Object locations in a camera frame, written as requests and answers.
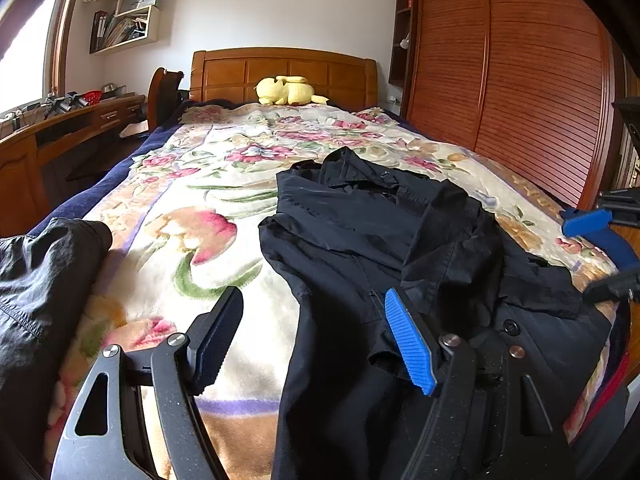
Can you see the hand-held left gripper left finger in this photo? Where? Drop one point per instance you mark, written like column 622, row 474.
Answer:
column 215, row 340

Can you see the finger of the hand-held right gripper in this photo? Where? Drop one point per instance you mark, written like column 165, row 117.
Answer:
column 585, row 222
column 612, row 287

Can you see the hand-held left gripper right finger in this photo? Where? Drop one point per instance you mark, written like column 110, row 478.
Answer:
column 410, row 345

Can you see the black double-breasted coat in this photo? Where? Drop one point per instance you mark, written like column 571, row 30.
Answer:
column 350, row 220

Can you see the floral blanket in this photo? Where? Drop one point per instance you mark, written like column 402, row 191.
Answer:
column 200, row 200

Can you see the wooden louvered wardrobe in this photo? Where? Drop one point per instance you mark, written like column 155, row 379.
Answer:
column 525, row 85

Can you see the dark crinkled jacket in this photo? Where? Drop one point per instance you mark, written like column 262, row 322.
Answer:
column 45, row 280

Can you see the navy blue bed sheet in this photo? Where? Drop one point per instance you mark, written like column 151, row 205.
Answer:
column 70, row 207

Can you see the wooden chair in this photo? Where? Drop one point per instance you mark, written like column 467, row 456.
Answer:
column 162, row 95

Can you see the white round object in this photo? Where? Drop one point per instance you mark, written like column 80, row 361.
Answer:
column 405, row 41

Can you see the yellow plush toy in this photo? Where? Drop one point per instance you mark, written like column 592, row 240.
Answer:
column 285, row 91

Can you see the wooden bed headboard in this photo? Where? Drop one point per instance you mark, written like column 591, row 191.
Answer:
column 225, row 75

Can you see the wooden desk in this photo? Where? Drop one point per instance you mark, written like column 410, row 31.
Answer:
column 20, row 160

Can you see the metal pot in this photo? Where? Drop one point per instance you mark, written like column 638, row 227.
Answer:
column 113, row 89

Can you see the red basket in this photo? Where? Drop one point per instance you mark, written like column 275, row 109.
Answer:
column 91, row 96

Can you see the wooden side shelf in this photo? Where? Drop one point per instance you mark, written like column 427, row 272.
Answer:
column 400, row 20

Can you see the black devices on desk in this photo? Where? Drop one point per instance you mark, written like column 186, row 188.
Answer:
column 62, row 104

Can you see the row of books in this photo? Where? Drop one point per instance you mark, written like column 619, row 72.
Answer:
column 117, row 32

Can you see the window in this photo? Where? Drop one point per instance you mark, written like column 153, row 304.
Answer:
column 30, row 50

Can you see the white wall shelf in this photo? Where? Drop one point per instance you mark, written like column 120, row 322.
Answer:
column 152, row 25

